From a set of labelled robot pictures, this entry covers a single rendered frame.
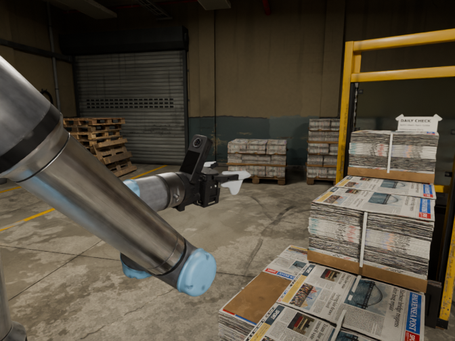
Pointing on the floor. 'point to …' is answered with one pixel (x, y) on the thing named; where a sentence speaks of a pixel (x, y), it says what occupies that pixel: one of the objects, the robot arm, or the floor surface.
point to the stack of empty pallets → (89, 139)
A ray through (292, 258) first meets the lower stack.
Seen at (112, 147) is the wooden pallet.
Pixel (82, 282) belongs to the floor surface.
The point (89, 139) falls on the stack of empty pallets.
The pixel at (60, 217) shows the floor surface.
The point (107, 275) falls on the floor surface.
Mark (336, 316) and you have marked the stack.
